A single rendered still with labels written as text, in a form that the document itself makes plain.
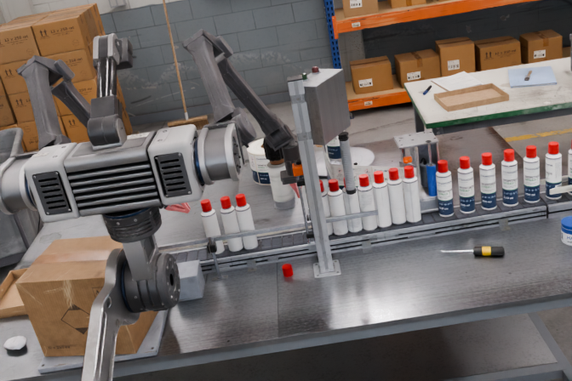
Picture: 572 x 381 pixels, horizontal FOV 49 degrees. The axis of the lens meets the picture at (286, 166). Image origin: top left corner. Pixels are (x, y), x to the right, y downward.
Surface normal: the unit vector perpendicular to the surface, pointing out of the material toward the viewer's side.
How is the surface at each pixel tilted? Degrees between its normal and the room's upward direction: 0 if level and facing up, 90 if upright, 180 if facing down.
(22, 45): 90
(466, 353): 0
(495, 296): 0
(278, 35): 90
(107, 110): 44
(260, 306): 0
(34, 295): 90
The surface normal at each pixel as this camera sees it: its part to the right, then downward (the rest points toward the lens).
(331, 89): 0.82, 0.09
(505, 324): -0.17, -0.90
